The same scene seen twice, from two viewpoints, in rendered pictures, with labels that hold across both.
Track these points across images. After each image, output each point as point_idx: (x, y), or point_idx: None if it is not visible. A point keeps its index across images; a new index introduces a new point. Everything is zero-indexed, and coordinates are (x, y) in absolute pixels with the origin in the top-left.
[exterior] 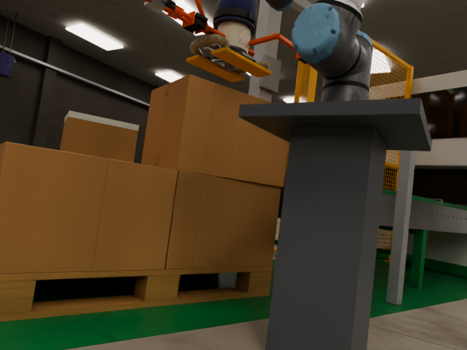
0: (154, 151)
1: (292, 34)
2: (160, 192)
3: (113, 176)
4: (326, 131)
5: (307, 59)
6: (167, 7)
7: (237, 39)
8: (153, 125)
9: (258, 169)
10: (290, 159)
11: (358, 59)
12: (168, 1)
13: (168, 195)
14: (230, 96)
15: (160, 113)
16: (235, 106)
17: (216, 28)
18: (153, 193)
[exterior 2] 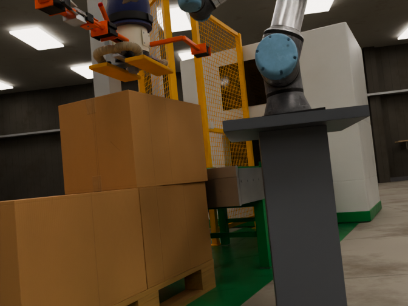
0: (88, 172)
1: (257, 57)
2: (130, 214)
3: (97, 209)
4: (290, 132)
5: (271, 77)
6: None
7: (141, 42)
8: (75, 144)
9: (189, 169)
10: (265, 159)
11: (299, 71)
12: (88, 14)
13: (136, 215)
14: (159, 104)
15: (85, 131)
16: (164, 113)
17: None
18: (127, 217)
